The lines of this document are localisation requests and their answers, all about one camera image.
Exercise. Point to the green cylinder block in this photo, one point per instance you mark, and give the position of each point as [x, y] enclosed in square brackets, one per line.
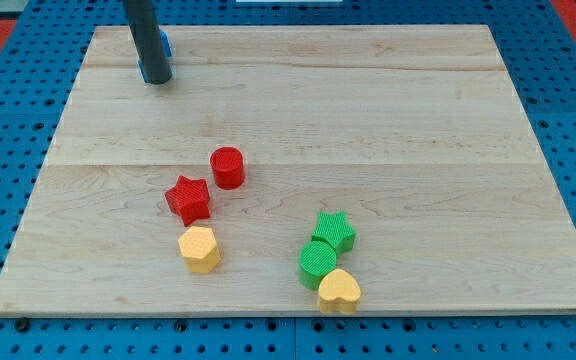
[316, 260]

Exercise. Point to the blue block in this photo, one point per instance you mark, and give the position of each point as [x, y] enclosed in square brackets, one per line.
[167, 50]

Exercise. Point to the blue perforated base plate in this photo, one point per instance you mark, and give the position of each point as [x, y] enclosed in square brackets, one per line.
[40, 61]

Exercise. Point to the yellow heart block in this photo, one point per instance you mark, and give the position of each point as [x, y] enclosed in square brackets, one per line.
[339, 292]

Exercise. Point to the yellow hexagon block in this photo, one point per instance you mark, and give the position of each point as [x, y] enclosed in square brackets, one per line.
[199, 249]

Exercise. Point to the light wooden board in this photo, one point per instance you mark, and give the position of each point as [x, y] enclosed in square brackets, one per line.
[415, 132]

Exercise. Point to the green star block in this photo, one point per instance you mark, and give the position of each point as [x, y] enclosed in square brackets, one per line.
[335, 230]

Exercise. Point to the red cylinder block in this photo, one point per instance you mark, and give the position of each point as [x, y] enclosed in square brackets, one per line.
[227, 164]

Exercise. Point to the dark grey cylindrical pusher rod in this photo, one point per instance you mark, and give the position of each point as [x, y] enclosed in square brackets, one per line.
[146, 34]

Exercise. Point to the red star block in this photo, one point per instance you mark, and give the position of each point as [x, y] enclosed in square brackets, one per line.
[189, 199]

